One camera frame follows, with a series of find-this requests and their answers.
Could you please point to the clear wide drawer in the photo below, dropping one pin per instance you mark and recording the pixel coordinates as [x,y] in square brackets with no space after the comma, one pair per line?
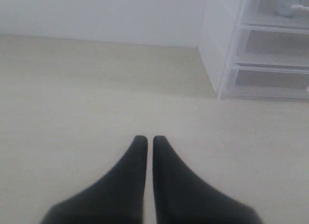
[272,48]
[250,81]

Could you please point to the white plastic drawer cabinet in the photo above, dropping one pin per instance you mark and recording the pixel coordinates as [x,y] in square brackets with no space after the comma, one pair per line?
[219,34]

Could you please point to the clear middle wide drawer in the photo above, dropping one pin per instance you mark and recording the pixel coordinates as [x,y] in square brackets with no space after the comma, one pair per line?
[272,48]

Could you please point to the white blue pill bottle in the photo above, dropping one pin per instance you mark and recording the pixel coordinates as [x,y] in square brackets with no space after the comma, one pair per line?
[284,7]

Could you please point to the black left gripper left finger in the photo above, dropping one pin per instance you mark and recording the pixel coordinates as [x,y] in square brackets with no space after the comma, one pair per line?
[116,198]

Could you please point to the clear bottom wide drawer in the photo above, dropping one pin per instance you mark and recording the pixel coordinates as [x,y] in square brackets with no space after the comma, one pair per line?
[250,81]

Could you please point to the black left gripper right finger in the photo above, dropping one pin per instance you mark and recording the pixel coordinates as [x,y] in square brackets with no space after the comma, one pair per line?
[181,197]

